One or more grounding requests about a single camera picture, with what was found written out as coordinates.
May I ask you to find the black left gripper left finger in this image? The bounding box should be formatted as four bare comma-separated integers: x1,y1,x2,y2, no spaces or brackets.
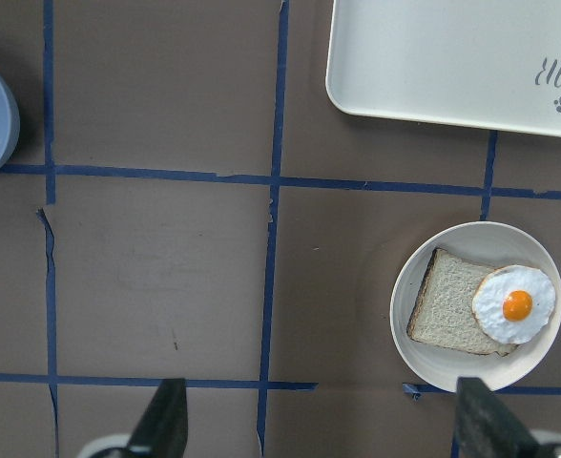
126,378,188,458

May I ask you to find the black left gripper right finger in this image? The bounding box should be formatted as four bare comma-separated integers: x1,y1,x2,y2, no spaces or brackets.
455,377,538,458

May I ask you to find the bread slice on plate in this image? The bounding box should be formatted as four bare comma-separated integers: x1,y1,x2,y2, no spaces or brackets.
406,248,517,357

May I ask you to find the cream round plate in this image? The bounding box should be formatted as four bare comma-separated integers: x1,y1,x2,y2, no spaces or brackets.
389,221,561,392

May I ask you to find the fried egg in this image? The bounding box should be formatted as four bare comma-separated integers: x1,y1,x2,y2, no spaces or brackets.
471,264,556,344

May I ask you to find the cream bear serving tray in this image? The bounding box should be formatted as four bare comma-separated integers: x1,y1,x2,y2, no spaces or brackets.
325,1,561,137

